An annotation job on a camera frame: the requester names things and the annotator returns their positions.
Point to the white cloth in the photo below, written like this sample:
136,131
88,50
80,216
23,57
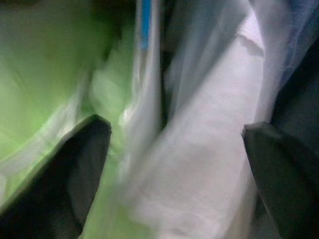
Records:
199,149

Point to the blue cloth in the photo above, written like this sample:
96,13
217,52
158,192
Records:
304,30

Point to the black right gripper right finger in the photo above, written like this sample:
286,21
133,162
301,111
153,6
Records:
286,186

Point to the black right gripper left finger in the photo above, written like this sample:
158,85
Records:
57,186

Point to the white item with blue stripe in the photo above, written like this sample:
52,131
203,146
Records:
145,25

